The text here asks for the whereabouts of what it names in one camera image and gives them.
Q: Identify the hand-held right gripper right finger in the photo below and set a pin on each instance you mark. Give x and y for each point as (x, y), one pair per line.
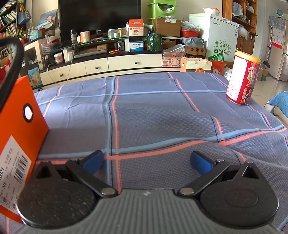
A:
(201, 163)

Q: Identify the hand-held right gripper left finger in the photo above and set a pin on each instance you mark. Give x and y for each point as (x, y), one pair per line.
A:
(93, 160)

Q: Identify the orange cardboard box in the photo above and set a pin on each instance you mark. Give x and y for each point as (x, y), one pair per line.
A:
(18, 117)

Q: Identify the blue checked tablecloth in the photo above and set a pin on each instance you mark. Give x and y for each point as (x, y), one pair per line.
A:
(146, 112)

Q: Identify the red tall can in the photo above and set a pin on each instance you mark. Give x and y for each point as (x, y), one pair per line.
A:
(243, 83)

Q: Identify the orange gift box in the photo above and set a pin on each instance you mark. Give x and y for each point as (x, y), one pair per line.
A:
(218, 67)

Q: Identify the blue towel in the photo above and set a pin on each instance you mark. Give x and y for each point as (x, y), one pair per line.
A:
(279, 101)

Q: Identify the blue snack packet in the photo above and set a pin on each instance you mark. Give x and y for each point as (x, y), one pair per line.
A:
(34, 76)

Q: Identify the white TV cabinet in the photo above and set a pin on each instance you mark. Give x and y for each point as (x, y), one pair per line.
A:
(126, 63)

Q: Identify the white jar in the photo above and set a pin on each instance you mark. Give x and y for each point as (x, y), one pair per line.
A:
(58, 58)

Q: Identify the pink plastic basket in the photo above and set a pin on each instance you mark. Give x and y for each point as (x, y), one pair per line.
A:
(48, 47)

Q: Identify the blue white carton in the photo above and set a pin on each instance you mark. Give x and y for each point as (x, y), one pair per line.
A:
(136, 46)

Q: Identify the white orange canister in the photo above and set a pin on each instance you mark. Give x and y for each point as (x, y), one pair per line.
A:
(85, 37)

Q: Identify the tall white refrigerator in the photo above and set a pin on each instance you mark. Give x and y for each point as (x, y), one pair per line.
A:
(280, 65)

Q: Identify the wooden shelf unit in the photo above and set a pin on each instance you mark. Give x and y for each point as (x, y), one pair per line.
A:
(245, 42)

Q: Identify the green snack bag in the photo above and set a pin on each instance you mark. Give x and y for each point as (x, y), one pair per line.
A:
(153, 42)

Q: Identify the red plastic basin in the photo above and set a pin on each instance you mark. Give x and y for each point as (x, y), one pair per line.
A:
(189, 33)

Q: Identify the white small fridge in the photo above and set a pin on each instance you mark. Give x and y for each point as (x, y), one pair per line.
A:
(216, 33)

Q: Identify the teal plastic basket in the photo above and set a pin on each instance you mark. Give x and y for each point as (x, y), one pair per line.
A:
(36, 35)

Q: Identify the brown cardboard box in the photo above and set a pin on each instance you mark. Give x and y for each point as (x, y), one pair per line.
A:
(166, 28)

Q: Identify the orange white carton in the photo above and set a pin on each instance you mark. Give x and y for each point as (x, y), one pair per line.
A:
(136, 28)

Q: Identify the black television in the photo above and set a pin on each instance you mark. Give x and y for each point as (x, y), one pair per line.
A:
(99, 15)

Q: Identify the green plastic shelf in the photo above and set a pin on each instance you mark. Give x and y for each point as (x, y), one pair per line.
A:
(155, 11)

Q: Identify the blue hanging bag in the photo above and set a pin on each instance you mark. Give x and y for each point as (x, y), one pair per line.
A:
(24, 16)

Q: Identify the bookshelf with books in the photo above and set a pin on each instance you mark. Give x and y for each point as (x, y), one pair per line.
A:
(7, 20)

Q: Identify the small globe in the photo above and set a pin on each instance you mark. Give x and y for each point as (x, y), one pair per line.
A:
(280, 13)

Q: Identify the wall calendar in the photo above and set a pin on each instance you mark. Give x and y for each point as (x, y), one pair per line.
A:
(276, 29)

